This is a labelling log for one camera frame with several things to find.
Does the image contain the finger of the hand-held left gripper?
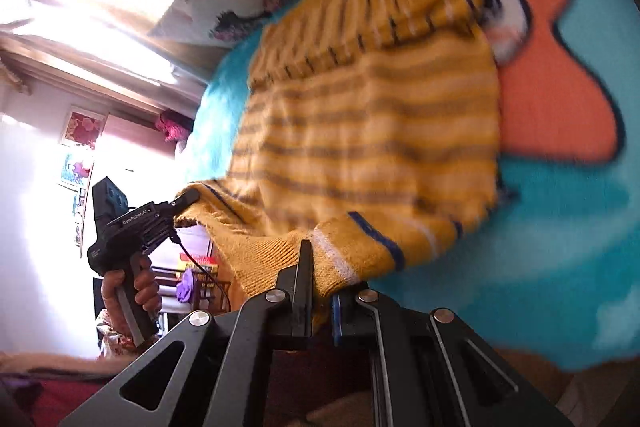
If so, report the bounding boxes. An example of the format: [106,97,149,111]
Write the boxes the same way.
[172,191,201,214]

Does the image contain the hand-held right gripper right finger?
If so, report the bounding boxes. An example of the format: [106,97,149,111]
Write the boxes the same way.
[331,288,576,427]

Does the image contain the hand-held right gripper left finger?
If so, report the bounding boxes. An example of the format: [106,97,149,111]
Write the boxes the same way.
[60,239,316,427]

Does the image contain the yellow striped knit sweater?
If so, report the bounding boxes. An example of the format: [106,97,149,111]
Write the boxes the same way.
[172,0,521,324]

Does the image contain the person's left hand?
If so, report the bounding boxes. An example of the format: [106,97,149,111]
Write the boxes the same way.
[100,254,164,348]

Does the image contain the red and yellow boxes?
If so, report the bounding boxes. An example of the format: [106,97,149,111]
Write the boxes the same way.
[177,253,222,274]

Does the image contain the pink cloth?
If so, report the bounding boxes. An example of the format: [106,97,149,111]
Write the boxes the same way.
[155,111,195,144]

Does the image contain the purple cloth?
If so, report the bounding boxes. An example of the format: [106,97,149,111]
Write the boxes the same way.
[176,267,202,304]

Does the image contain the wooden chair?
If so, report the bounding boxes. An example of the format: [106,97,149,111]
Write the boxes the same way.
[149,263,233,310]

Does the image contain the teal printed fleece blanket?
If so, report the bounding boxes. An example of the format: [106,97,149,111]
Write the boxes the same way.
[175,0,640,373]

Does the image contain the black cable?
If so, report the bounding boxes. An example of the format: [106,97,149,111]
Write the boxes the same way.
[169,229,232,313]

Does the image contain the blue cartoon wall picture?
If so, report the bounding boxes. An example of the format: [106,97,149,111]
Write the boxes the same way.
[54,151,96,192]

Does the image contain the pink flower wall picture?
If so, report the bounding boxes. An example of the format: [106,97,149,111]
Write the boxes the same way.
[59,106,109,148]

